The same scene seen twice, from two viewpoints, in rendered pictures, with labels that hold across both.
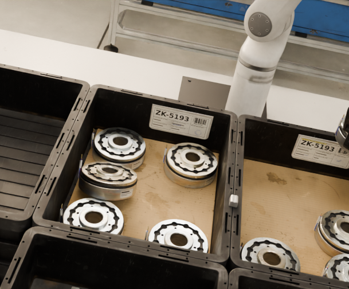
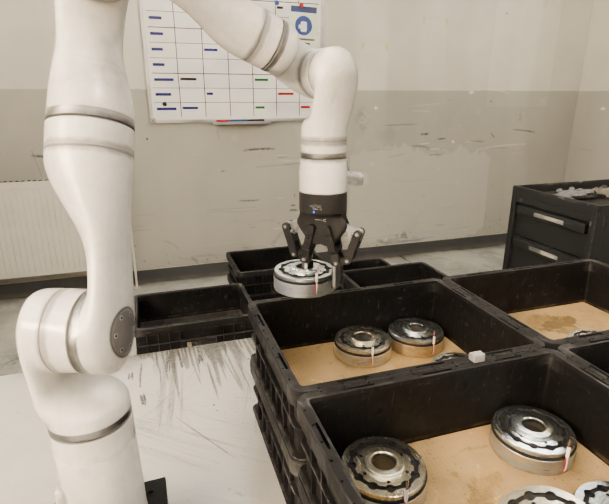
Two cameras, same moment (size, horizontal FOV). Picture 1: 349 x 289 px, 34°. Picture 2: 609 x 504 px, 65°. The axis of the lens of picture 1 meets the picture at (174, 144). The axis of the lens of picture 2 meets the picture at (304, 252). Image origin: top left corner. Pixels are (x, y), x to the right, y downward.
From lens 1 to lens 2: 1.20 m
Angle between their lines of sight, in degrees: 92
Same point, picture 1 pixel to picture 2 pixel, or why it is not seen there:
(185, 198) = (439, 469)
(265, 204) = not seen: hidden behind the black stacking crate
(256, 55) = (117, 393)
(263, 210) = not seen: hidden behind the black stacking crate
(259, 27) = (128, 336)
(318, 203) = (323, 371)
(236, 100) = (134, 488)
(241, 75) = (123, 446)
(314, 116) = (11, 471)
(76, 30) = not seen: outside the picture
